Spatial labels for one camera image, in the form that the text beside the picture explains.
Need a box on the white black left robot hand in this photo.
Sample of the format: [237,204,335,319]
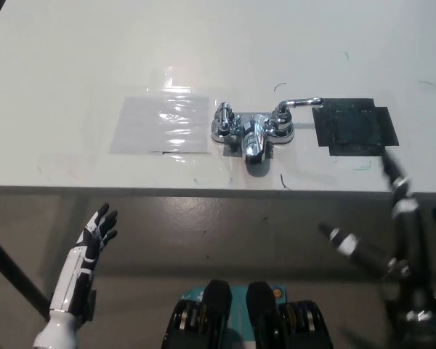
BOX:
[49,202,97,321]

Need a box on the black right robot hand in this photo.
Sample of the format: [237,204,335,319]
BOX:
[318,151,436,349]

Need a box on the chrome faucet lever handle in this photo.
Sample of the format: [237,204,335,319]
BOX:
[273,95,323,129]
[213,101,235,132]

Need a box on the black diagonal desk leg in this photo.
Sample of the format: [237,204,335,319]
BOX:
[0,227,52,321]

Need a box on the chrome faucet body with spout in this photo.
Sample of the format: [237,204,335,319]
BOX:
[209,111,296,167]

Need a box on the grey laminated paper sheet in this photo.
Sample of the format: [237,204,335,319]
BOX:
[108,95,212,156]

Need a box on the black tape patch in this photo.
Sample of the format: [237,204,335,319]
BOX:
[311,97,401,159]

